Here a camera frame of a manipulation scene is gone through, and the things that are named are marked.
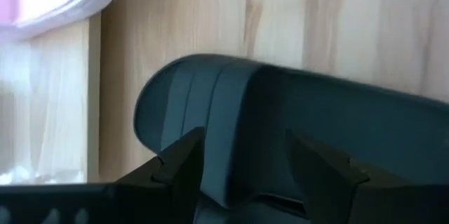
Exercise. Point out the black slide sandal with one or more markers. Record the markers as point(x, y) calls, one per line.
point(315, 118)

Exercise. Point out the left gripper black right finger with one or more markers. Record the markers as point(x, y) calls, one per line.
point(329, 189)

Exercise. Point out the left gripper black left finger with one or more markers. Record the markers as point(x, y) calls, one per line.
point(179, 175)

